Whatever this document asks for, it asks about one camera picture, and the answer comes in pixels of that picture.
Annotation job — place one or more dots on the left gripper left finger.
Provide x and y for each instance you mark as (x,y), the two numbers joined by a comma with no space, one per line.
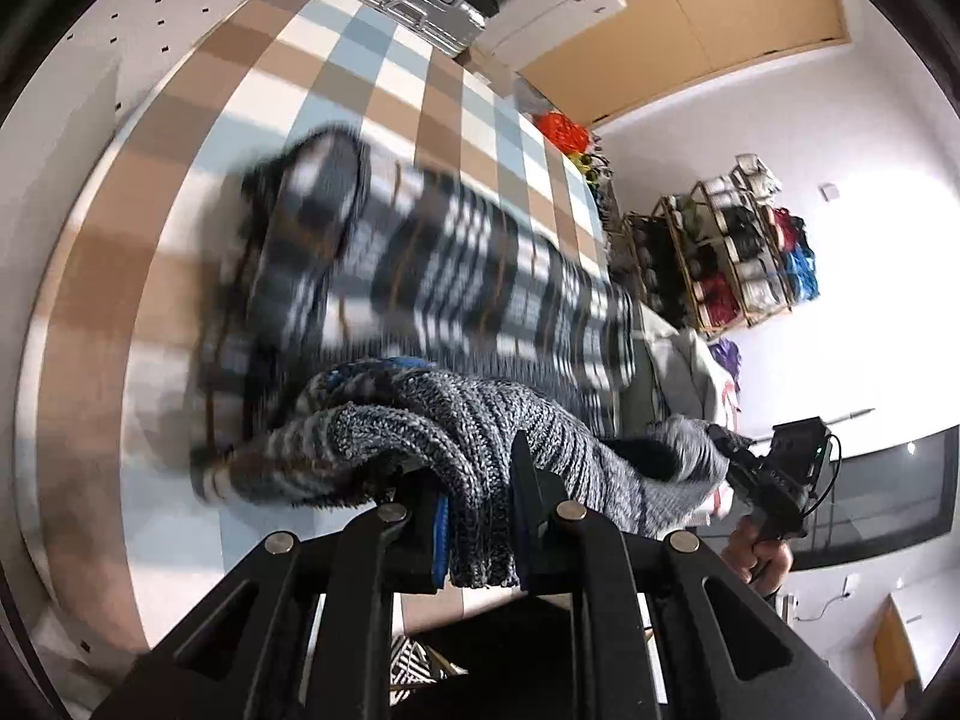
(300,628)

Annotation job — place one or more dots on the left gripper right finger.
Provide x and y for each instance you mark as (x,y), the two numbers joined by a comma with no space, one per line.
(661,629)

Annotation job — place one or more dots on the plaid fleece cardigan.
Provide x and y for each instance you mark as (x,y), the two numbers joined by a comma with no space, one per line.
(382,318)

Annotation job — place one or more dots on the right hand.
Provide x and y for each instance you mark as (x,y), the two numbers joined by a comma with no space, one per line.
(764,565)

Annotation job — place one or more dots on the grey hoodie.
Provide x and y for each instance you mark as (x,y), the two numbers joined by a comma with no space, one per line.
(678,391)

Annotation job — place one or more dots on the bamboo shoe rack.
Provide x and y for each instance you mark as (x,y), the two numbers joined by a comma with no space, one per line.
(723,255)

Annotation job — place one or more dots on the checkered bed sheet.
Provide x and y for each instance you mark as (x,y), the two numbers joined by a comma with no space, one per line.
(105,416)

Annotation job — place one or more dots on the orange plastic bag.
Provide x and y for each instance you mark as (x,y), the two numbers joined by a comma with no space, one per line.
(567,136)

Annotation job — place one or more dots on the wooden door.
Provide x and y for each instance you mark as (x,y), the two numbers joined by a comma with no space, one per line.
(654,48)

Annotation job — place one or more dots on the wall television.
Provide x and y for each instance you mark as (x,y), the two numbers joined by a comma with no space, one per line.
(883,502)

